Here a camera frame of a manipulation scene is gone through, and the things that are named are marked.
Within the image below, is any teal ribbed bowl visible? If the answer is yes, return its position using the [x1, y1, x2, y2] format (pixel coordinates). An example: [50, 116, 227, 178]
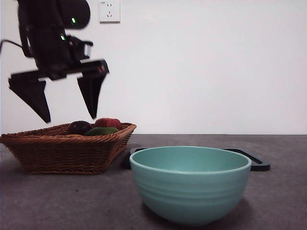
[129, 145, 252, 227]

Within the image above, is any red apple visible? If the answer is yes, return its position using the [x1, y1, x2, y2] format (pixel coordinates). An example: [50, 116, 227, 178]
[94, 117, 122, 131]

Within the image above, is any dark purple round fruit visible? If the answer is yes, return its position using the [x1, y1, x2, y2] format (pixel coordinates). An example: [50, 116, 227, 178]
[66, 120, 93, 136]

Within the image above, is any green avocado-like fruit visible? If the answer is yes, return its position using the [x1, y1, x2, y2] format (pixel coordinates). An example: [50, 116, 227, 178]
[84, 126, 120, 137]

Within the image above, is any brown wicker basket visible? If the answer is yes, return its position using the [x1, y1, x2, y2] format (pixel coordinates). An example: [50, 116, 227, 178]
[0, 122, 137, 175]

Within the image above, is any black rectangular tray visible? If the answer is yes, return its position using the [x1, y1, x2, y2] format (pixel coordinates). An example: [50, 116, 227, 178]
[121, 147, 271, 172]

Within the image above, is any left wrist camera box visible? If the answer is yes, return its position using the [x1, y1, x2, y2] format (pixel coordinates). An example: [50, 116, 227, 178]
[69, 35, 94, 64]

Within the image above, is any white wall socket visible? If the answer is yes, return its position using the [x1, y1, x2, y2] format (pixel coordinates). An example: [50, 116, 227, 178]
[99, 0, 121, 24]

